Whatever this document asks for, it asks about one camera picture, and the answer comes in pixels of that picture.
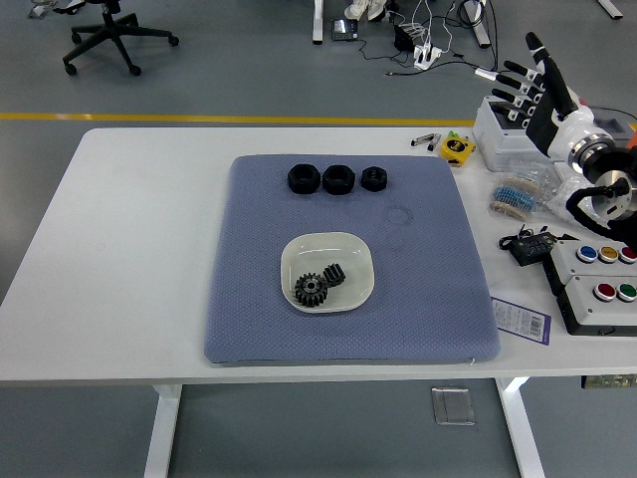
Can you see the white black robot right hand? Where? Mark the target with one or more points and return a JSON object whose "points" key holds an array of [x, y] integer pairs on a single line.
{"points": [[552, 104]]}

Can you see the clear bag of small parts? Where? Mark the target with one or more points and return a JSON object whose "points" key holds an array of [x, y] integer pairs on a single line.
{"points": [[560, 201]]}

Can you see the black desk phone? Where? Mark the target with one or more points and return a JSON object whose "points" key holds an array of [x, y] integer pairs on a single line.
{"points": [[343, 30]]}

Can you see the metal floor hatch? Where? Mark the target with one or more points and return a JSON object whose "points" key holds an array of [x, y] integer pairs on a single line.
{"points": [[453, 406]]}

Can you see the black silver metal clips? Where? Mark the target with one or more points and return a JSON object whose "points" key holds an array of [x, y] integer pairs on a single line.
{"points": [[425, 141]]}

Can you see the white square dish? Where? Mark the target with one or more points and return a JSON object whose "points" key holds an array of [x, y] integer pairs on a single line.
{"points": [[358, 284]]}

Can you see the silver metal bracket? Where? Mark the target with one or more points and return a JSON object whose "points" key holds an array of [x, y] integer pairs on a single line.
{"points": [[40, 9]]}

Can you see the red green button box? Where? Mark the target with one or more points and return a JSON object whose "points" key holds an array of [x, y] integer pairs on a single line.
{"points": [[605, 292]]}

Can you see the bag of blue resistors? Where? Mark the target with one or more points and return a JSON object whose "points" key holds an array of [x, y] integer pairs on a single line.
{"points": [[515, 196]]}

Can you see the blue-grey quilted mat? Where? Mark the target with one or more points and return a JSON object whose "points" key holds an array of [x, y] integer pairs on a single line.
{"points": [[249, 323]]}

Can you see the small black hex nut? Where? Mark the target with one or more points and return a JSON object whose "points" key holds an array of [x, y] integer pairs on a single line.
{"points": [[374, 179]]}

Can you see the blue yellow red button box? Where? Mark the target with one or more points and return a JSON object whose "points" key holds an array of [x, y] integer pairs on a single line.
{"points": [[587, 255]]}

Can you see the white shoes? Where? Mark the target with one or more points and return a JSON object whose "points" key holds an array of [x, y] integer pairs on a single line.
{"points": [[363, 7]]}

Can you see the purple-edged label card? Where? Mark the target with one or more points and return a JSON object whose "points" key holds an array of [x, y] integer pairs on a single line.
{"points": [[520, 321]]}

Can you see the yellow tape measure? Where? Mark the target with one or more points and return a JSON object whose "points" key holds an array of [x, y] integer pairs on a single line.
{"points": [[457, 150]]}

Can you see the large black gear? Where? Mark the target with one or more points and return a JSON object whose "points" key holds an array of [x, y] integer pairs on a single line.
{"points": [[311, 291]]}

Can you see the orange block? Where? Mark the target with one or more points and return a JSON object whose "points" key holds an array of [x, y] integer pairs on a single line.
{"points": [[633, 140]]}

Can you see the green marker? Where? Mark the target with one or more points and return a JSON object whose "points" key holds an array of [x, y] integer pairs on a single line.
{"points": [[454, 135]]}

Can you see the black power adapter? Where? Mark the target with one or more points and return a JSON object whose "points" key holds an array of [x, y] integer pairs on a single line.
{"points": [[530, 248]]}

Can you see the grey electrical enclosure box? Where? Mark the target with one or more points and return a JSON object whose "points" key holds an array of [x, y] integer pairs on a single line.
{"points": [[502, 149]]}

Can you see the grey plastic housing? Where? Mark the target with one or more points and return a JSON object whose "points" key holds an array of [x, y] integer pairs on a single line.
{"points": [[617, 127]]}

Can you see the large black hex nut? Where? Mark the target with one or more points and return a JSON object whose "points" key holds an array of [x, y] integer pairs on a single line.
{"points": [[338, 180], [303, 179]]}

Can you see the black charger box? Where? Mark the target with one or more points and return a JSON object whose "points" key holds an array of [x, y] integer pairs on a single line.
{"points": [[403, 37]]}

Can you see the white flat box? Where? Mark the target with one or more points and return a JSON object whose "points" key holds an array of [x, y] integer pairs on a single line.
{"points": [[560, 171]]}

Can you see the white desk leg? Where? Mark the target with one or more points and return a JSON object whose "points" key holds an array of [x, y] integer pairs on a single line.
{"points": [[611, 9], [317, 22], [479, 30]]}

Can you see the small black gear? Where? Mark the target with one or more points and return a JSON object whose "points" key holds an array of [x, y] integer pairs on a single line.
{"points": [[335, 274]]}

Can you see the white power strip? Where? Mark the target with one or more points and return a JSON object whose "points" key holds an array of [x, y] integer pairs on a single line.
{"points": [[427, 56]]}

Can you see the white table leg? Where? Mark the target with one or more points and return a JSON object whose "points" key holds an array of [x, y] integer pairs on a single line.
{"points": [[161, 428], [520, 428]]}

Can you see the black office chair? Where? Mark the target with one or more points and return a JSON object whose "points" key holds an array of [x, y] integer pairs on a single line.
{"points": [[112, 30]]}

